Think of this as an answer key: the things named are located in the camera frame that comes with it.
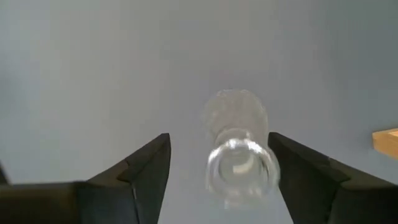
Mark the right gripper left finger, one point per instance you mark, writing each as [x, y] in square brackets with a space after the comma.
[93, 202]

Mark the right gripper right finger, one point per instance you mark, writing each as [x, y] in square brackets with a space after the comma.
[326, 193]

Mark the clear glass vase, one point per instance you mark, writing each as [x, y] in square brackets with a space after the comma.
[236, 124]

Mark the wooden slatted shelf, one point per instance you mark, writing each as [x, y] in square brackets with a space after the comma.
[387, 143]

